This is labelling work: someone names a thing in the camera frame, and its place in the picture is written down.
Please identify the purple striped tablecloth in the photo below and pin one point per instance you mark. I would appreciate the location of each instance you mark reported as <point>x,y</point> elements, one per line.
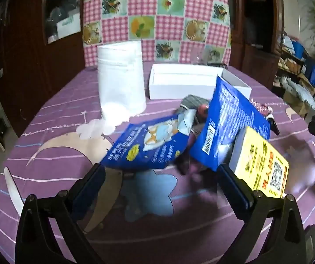
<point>64,110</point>

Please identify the pink round button ornament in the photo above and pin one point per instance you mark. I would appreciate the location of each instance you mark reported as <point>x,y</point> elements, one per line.
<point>202,111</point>

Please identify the small black clip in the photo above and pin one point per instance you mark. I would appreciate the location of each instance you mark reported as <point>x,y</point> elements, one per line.
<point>220,66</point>

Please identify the grey plaid pouch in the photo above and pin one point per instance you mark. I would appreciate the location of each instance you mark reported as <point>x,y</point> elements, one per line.
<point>193,101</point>

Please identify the dark wooden cabinet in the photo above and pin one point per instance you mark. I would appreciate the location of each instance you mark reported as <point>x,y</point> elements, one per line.
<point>22,60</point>

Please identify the brown wooden shelf cabinet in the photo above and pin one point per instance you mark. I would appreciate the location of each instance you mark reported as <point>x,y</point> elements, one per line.
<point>256,33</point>

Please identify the yellow packet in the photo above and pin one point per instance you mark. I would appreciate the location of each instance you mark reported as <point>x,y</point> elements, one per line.
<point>259,165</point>

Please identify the clear drinking glass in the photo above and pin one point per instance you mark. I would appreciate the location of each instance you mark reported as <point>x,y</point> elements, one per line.
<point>203,57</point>

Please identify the pile of cardboard boxes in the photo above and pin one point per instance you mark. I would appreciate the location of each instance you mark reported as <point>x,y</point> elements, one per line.
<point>297,68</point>

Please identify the white cardboard box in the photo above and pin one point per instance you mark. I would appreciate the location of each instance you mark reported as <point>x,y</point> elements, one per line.
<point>179,88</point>

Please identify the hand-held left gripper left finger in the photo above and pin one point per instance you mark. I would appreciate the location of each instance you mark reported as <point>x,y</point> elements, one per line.
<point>97,183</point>

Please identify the pink glitter sponge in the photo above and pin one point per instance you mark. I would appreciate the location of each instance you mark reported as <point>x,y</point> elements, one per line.
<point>260,106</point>

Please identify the pink checkered printed cloth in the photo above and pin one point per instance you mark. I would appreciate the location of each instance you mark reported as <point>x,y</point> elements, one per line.
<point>146,5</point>

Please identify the white paper towel roll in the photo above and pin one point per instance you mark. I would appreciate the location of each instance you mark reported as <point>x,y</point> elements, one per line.
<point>119,82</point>

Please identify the blue barcode packet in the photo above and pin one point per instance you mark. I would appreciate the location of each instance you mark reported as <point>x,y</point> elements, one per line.
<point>229,110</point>

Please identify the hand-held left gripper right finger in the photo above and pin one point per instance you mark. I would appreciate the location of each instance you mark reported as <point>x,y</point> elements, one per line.
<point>234,192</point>

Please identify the blue cartoon print packet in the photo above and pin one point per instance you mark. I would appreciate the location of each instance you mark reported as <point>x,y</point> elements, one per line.
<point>146,148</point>

